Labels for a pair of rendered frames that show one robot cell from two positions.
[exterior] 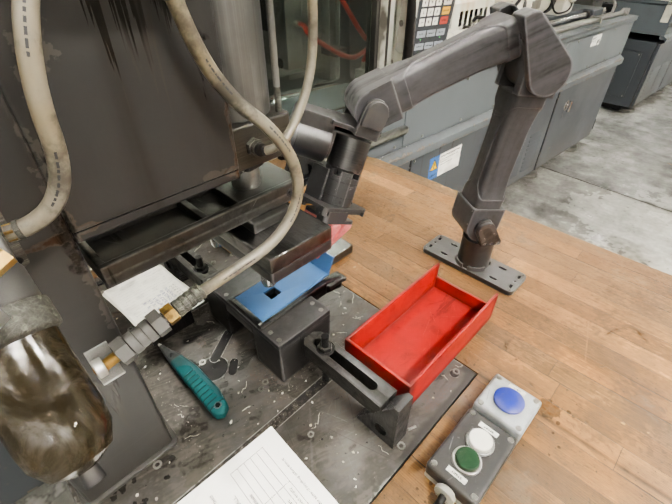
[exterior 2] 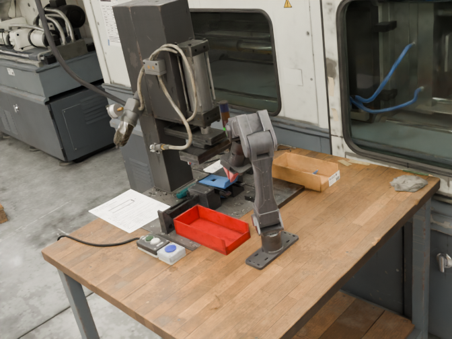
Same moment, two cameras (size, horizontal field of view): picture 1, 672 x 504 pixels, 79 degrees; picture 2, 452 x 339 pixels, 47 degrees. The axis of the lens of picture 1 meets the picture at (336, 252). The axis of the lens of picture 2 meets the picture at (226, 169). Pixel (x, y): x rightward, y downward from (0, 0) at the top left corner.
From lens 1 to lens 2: 1.81 m
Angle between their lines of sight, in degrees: 77
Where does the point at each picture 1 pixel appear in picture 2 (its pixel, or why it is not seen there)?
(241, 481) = (157, 206)
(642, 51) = not seen: outside the picture
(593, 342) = (209, 288)
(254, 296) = (212, 177)
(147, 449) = (165, 186)
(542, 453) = (154, 265)
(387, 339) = (211, 225)
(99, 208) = (157, 113)
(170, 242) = (175, 132)
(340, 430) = not seen: hidden behind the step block
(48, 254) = (151, 116)
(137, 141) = (162, 103)
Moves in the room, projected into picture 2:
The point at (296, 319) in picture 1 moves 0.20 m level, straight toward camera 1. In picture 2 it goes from (200, 188) to (147, 199)
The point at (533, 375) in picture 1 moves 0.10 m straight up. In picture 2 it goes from (190, 266) to (184, 240)
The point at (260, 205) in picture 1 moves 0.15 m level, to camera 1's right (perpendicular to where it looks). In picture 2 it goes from (197, 138) to (196, 155)
